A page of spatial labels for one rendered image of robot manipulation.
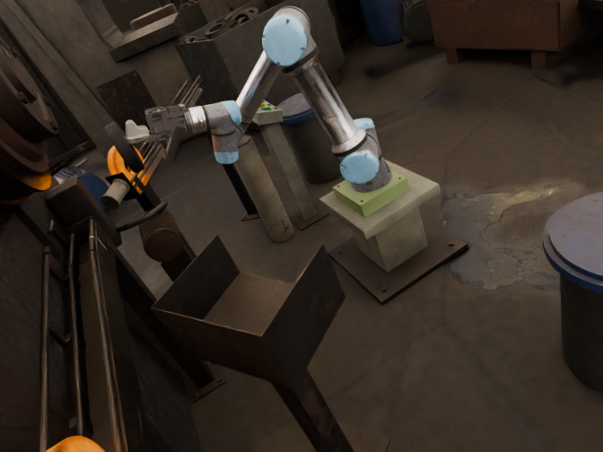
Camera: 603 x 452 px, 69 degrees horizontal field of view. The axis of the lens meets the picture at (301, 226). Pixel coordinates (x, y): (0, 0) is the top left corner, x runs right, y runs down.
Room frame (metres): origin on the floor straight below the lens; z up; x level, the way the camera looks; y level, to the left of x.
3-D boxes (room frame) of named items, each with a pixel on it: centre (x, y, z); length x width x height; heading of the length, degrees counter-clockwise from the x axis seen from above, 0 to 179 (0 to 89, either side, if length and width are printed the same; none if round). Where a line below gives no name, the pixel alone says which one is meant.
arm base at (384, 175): (1.35, -0.30, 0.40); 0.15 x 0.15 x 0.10
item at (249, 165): (1.80, 0.10, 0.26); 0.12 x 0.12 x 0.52
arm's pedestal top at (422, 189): (1.35, -0.30, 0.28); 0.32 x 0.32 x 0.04; 13
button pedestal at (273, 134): (1.87, -0.05, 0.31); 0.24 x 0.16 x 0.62; 11
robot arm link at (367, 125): (1.34, -0.30, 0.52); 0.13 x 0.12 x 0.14; 160
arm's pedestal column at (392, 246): (1.35, -0.30, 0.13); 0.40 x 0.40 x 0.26; 13
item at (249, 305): (0.63, 0.14, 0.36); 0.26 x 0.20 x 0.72; 46
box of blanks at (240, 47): (3.71, -0.24, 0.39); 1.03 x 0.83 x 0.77; 116
